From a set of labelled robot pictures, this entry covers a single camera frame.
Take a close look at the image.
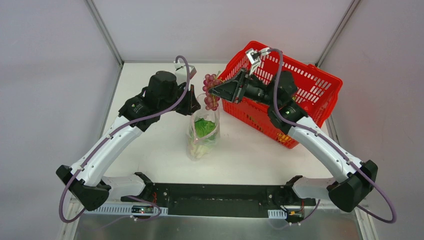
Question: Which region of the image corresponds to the red grape bunch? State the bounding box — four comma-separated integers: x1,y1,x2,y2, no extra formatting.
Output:
202,73,222,112

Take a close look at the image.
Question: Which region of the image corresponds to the clear zip top bag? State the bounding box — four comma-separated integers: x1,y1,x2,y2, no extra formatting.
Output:
186,93,220,162

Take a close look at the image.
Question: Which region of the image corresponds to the green lettuce leaf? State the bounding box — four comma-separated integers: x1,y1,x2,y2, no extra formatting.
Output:
187,118,218,160

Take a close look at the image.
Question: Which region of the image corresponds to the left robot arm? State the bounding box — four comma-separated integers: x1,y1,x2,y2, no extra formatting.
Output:
56,67,200,211

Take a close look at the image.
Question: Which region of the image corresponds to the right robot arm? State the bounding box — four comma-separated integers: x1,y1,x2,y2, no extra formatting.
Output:
207,68,378,212

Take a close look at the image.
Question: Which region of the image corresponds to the red plastic basket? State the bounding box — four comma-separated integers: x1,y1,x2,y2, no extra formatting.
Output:
219,40,343,149

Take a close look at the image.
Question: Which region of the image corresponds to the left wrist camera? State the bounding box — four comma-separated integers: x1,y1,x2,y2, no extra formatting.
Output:
174,62,197,85

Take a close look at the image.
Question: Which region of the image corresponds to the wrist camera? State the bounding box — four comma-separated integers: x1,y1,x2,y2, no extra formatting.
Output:
245,47,270,76
174,62,197,85

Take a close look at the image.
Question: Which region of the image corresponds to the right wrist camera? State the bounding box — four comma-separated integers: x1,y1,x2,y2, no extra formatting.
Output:
245,47,270,76

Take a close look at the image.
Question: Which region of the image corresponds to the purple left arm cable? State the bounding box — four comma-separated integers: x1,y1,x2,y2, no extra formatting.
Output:
58,55,191,224

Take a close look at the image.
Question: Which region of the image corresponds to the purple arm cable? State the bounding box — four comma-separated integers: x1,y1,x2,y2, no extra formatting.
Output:
58,55,191,224
266,48,398,224

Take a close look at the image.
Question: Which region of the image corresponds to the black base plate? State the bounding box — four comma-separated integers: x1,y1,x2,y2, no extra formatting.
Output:
137,183,317,219

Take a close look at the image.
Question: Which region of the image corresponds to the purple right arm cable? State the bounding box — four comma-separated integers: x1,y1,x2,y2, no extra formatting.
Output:
266,48,398,224

